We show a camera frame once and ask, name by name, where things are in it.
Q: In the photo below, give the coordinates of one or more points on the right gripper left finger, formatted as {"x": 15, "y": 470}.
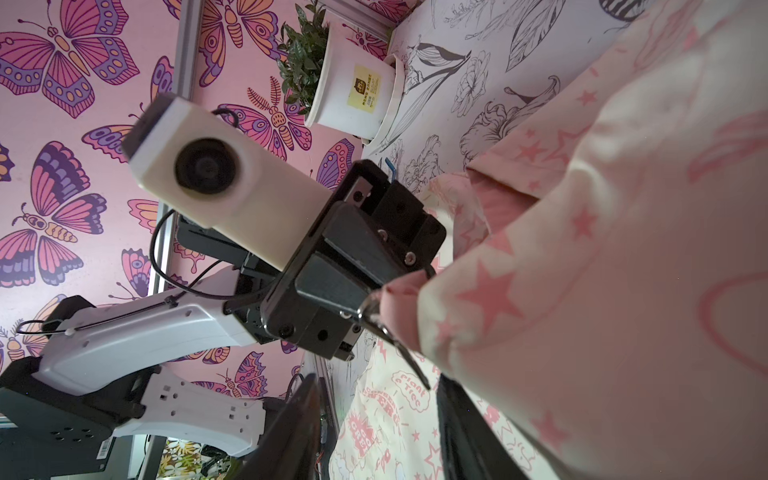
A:
{"x": 289, "y": 449}

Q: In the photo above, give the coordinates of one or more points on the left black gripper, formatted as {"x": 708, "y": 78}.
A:
{"x": 371, "y": 231}

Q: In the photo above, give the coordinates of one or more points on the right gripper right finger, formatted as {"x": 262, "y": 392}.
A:
{"x": 469, "y": 448}

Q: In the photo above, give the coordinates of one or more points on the pink printed hooded jacket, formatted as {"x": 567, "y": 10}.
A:
{"x": 606, "y": 305}

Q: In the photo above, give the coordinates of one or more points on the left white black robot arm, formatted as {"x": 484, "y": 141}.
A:
{"x": 104, "y": 371}

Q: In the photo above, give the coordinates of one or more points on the white pot with green plant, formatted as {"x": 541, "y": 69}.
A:
{"x": 334, "y": 83}

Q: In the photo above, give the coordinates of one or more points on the blue garden fork yellow handle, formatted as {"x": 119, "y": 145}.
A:
{"x": 392, "y": 168}

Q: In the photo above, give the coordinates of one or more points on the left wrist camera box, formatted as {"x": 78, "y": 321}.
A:
{"x": 211, "y": 173}

